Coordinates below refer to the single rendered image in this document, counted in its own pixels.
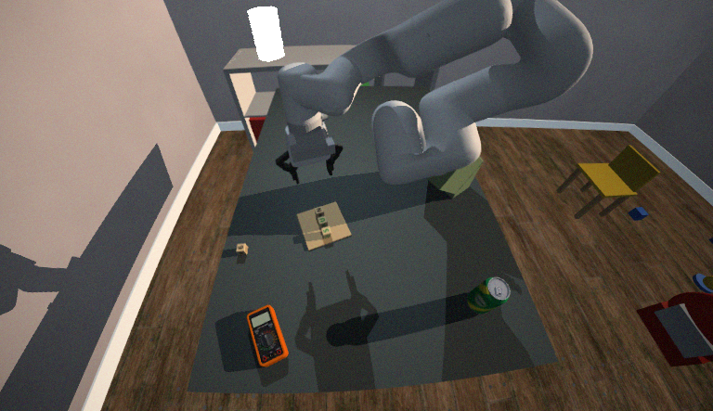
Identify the orange digital multimeter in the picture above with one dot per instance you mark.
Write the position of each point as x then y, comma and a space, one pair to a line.
267, 338

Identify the green and yellow drink can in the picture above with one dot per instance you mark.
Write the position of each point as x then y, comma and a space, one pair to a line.
489, 295

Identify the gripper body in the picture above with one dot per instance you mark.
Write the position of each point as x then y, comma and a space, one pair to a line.
290, 141

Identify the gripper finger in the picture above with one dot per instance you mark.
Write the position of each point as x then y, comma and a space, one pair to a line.
333, 158
287, 167

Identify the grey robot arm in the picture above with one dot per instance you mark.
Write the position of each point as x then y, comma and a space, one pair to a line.
555, 49

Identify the tan square mat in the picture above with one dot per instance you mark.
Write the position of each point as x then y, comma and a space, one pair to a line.
312, 232

